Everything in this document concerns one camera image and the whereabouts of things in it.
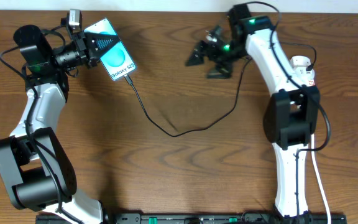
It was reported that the white power strip cord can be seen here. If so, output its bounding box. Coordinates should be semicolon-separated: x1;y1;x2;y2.
310;133;332;224

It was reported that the black charger cable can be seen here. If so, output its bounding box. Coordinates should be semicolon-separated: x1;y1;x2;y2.
123;41;318;138

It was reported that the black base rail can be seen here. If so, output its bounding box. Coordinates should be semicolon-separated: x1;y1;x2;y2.
35;212;347;224

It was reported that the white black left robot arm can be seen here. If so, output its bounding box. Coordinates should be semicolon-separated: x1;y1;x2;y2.
0;25;120;223

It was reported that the white power strip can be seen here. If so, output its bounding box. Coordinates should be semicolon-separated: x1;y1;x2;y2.
289;55;316;88

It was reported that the blue screen smartphone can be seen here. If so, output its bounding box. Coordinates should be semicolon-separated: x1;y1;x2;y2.
85;18;137;81

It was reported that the white charger adapter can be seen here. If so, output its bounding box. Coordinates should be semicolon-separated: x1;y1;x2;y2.
289;55;316;82

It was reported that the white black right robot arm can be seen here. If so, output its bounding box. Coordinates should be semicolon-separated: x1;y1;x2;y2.
185;3;320;223

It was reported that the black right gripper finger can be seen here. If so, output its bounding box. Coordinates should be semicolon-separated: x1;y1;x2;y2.
206;64;232;79
185;40;207;67

